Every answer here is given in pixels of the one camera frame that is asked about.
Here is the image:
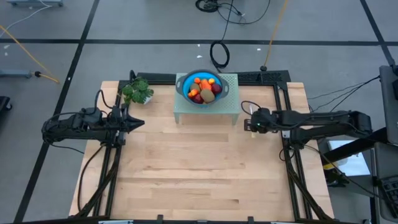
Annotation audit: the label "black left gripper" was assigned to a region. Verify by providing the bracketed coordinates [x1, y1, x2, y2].
[110, 103, 146, 146]

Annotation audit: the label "brown kiwi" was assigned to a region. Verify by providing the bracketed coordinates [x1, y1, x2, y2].
[200, 88, 216, 104]

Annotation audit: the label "blue grey collapsible colander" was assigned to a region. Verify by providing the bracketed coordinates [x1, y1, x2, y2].
[175, 68, 231, 109]

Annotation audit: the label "green plant in white pot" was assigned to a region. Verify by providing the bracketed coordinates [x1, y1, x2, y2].
[120, 77, 155, 106]

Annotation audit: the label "pale green perforated metal stand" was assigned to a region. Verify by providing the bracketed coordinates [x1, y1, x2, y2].
[172, 73, 241, 126]

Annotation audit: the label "white box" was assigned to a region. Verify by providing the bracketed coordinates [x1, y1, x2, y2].
[328, 139, 373, 177]

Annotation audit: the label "black desk beam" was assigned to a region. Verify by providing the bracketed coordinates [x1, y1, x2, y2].
[320, 127, 389, 162]

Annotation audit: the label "grey floor stand base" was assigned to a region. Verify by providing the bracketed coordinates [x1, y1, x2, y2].
[6, 0, 64, 7]
[0, 69, 34, 78]

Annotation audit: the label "grey desk panel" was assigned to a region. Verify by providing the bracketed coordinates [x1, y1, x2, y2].
[379, 64, 398, 146]

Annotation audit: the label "grey laptop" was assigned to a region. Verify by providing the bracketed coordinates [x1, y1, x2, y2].
[372, 141, 398, 223]

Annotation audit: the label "black wheeled cart base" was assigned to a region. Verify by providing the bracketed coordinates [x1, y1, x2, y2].
[0, 95, 13, 112]

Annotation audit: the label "knife with wooden handle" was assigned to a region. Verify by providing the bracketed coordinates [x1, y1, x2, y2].
[248, 104, 256, 139]

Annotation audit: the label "black right gripper cable loop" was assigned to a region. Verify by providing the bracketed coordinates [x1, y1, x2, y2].
[240, 100, 262, 116]

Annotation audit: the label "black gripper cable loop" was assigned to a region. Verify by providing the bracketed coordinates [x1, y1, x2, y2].
[240, 100, 262, 116]
[94, 89, 114, 110]

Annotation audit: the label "black aluminium table frame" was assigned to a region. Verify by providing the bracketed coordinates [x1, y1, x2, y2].
[68, 69, 336, 224]

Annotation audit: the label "black left gripper cable loop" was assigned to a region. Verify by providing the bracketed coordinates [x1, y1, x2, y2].
[94, 89, 114, 110]

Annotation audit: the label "black coiled power cable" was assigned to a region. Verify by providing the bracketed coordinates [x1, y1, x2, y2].
[209, 15, 234, 70]

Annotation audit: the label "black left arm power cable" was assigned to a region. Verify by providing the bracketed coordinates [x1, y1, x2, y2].
[76, 144, 105, 213]

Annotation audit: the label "yellow cable with black plug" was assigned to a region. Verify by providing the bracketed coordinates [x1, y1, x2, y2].
[262, 0, 289, 72]
[0, 24, 60, 84]

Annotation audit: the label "black desk cables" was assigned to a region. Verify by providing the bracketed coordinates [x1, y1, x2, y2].
[307, 74, 382, 116]

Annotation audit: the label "black tangled cable bundle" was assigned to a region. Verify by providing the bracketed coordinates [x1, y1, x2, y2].
[195, 0, 272, 26]

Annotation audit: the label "white floor cable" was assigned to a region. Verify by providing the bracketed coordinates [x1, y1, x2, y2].
[0, 4, 52, 30]

